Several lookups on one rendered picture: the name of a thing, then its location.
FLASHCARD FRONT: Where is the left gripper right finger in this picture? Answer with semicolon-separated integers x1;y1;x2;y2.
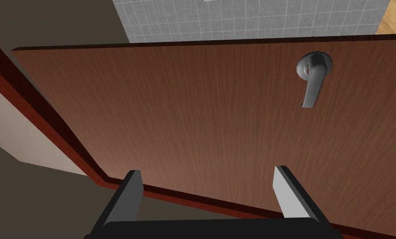
272;165;331;223

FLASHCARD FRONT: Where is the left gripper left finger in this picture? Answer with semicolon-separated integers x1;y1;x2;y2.
95;169;144;227

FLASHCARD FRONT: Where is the brown wooden door leaf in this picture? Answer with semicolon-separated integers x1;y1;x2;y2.
11;34;396;238

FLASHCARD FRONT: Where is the grey lever door handle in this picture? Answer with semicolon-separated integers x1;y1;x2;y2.
296;51;333;109

